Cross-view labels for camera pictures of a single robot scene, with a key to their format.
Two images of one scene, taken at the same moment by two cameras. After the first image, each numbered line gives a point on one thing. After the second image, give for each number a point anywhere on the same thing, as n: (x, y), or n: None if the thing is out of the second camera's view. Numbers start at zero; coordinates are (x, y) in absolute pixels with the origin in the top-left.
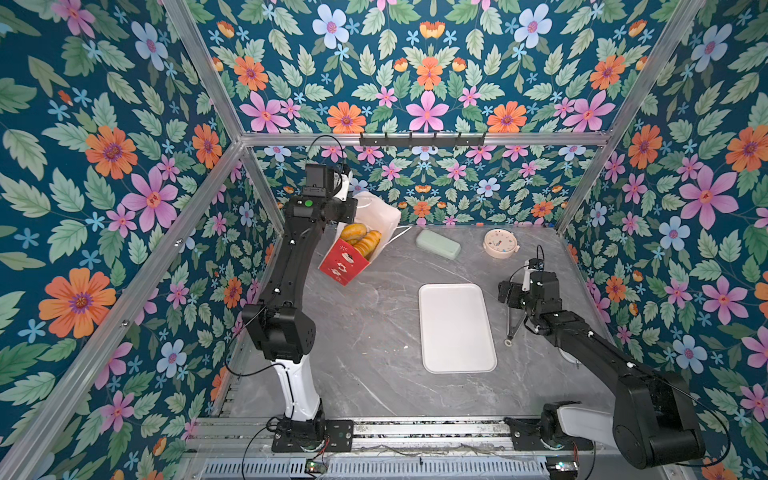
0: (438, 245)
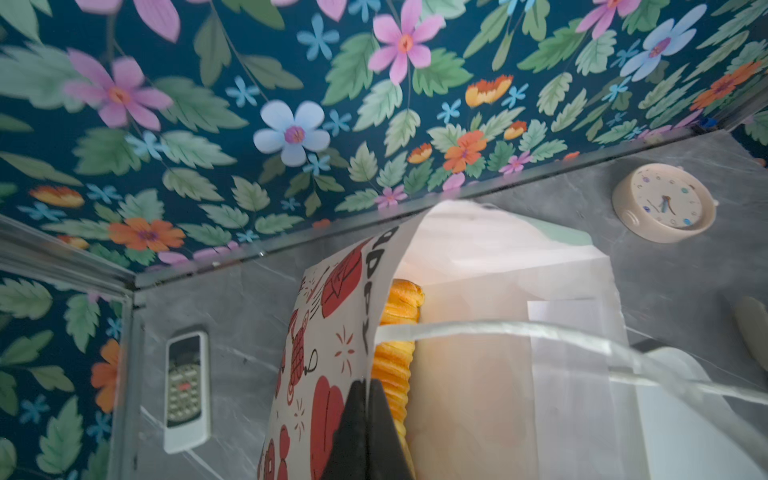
0: (560, 233)
